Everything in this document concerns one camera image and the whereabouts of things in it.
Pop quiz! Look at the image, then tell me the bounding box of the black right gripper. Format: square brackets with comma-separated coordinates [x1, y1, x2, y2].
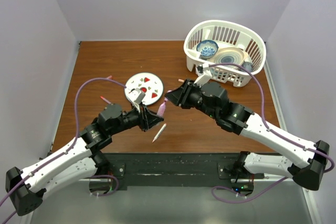
[165, 79, 218, 120]

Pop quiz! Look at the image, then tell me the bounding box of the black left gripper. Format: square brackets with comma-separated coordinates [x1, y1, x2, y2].
[109, 101, 163, 135]

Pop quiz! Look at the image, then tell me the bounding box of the white peach-tipped pen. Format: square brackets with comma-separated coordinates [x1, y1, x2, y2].
[152, 123, 167, 143]

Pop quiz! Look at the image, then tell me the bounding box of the pink highlighter pen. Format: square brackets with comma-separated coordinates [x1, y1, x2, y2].
[157, 98, 167, 117]

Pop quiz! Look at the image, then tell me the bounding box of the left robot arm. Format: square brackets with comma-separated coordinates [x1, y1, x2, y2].
[5, 103, 164, 216]

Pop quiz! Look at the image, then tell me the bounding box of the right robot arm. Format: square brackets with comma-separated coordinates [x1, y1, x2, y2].
[165, 79, 330, 191]

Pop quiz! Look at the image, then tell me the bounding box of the red tipped pen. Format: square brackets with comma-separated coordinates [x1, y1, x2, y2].
[100, 96, 111, 104]

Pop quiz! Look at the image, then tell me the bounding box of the watermelon pattern plate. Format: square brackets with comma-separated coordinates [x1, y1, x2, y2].
[124, 72, 164, 105]

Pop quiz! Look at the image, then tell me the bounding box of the blue patterned bowl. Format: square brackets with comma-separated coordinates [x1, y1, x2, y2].
[196, 40, 218, 60]

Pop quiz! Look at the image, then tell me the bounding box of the beige ceramic plate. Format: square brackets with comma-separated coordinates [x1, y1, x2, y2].
[211, 47, 252, 66]

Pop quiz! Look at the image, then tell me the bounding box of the white plastic dish basket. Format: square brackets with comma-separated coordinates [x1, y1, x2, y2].
[183, 20, 266, 88]

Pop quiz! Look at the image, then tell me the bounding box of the grey blue cup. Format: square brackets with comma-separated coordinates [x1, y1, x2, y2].
[240, 61, 254, 72]

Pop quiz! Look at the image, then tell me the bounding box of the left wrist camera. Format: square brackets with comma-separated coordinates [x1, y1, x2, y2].
[129, 88, 145, 104]

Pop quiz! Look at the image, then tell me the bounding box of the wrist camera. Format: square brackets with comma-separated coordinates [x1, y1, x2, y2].
[194, 63, 212, 87]
[129, 88, 145, 104]

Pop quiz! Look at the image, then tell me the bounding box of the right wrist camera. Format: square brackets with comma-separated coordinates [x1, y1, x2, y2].
[194, 63, 212, 87]

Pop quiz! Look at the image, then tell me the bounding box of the black mounting base plate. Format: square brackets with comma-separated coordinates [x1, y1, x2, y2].
[89, 153, 265, 193]

